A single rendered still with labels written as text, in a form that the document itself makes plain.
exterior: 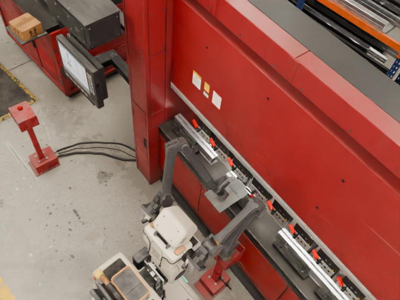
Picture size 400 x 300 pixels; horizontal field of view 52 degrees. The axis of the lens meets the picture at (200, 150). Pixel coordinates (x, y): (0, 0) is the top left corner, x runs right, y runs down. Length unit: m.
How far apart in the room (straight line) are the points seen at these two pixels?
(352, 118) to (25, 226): 3.07
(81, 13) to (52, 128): 2.16
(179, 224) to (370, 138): 1.13
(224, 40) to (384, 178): 1.08
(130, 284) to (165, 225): 0.53
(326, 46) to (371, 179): 0.64
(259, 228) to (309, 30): 1.47
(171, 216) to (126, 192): 1.71
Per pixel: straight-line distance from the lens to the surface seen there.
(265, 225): 2.99
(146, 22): 2.59
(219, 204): 2.86
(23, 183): 4.28
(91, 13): 2.64
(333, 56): 1.99
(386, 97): 1.91
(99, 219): 3.94
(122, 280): 2.75
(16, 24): 4.06
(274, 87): 2.12
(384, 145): 1.80
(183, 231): 2.33
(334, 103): 1.86
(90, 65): 2.82
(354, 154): 1.96
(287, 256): 2.91
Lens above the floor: 3.52
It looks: 55 degrees down
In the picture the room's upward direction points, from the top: 8 degrees clockwise
